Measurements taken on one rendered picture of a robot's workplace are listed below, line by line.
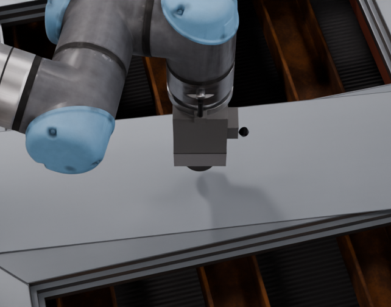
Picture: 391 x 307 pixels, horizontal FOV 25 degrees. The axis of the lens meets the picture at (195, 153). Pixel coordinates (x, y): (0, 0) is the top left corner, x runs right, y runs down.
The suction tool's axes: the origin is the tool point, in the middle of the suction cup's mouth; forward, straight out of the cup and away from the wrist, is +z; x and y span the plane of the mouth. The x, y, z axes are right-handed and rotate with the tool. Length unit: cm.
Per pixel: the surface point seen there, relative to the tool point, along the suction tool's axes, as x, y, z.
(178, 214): 2.7, -6.7, 3.0
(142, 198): 7.3, -4.4, 3.0
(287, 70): -14.0, 24.9, 15.1
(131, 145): 9.0, 3.5, 3.0
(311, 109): -15.3, 9.2, 3.0
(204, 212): -0.6, -6.5, 3.0
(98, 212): 12.8, -6.4, 2.9
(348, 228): -19.1, -7.7, 5.1
